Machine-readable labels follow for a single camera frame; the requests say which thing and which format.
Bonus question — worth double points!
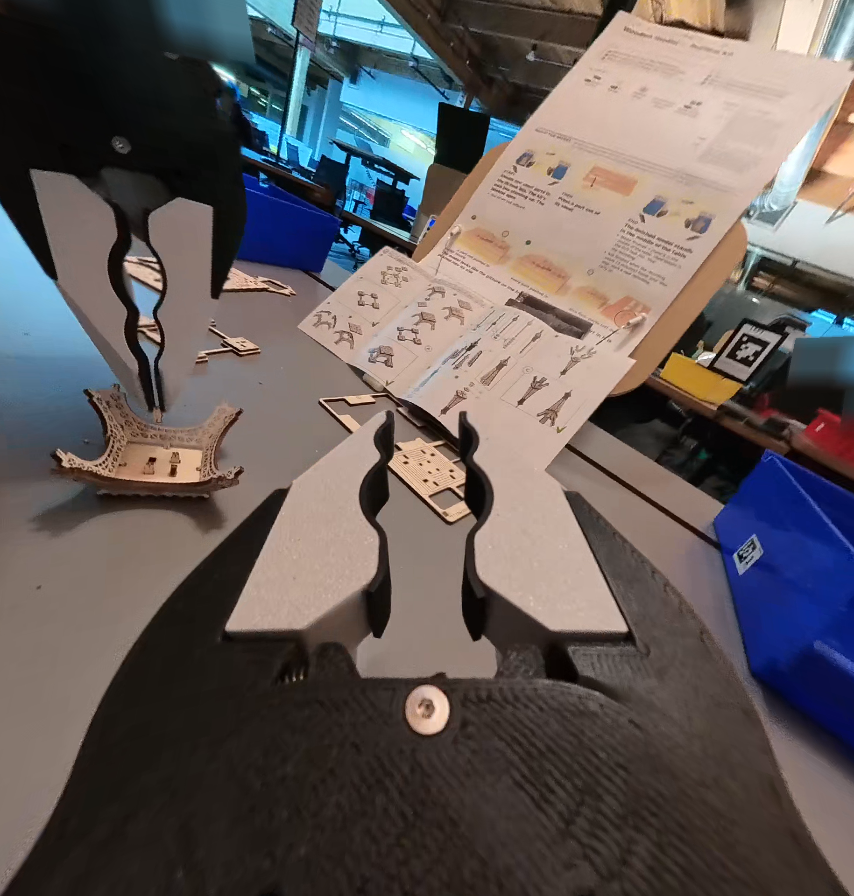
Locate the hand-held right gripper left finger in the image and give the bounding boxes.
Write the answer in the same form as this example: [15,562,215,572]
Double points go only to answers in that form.
[224,411,396,677]

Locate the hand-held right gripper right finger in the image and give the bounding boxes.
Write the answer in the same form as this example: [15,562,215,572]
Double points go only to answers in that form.
[458,412,628,677]

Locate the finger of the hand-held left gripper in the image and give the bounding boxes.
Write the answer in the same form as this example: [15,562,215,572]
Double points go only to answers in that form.
[145,197,215,412]
[31,168,156,413]

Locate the wooden lattice tower base model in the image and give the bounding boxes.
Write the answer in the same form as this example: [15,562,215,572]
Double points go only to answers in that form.
[50,384,247,500]

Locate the grey desk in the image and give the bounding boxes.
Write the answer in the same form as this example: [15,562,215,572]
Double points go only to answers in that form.
[0,171,854,896]

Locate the wooden lattice puzzle pieces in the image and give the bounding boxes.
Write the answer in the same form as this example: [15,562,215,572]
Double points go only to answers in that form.
[122,255,296,299]

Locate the wooden puzzle sheet slotted panel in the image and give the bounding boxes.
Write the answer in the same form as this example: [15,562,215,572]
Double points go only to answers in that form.
[319,391,486,525]

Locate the yellow pad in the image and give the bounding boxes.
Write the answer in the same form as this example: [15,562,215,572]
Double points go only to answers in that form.
[659,351,745,406]

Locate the folded instruction booklet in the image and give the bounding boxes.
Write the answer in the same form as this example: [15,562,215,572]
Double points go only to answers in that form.
[297,246,638,469]

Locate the background work table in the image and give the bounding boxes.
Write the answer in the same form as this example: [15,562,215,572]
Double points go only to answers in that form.
[644,374,854,494]

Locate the white pin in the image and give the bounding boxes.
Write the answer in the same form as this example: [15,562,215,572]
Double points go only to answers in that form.
[433,224,465,278]
[595,312,645,348]

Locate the blue plastic bin with tag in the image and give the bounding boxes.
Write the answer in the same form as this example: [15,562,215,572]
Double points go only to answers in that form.
[713,449,854,762]

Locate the black white marker tag stand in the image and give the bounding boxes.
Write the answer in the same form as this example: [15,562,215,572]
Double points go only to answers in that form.
[710,319,792,383]

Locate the rounded brown backing board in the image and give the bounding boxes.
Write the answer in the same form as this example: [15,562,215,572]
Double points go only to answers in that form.
[413,140,749,399]

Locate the black monitor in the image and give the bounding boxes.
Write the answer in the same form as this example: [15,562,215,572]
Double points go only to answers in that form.
[435,102,492,176]

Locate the red object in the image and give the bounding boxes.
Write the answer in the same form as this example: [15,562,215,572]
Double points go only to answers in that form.
[791,408,854,457]

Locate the large printed instruction sheet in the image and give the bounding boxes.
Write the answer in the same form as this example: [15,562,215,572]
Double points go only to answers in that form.
[437,10,854,351]

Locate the wooden frame scrap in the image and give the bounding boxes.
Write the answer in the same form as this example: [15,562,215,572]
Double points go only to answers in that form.
[135,315,262,365]

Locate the silver ventilation duct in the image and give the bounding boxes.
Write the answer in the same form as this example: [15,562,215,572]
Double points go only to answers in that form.
[745,0,854,226]

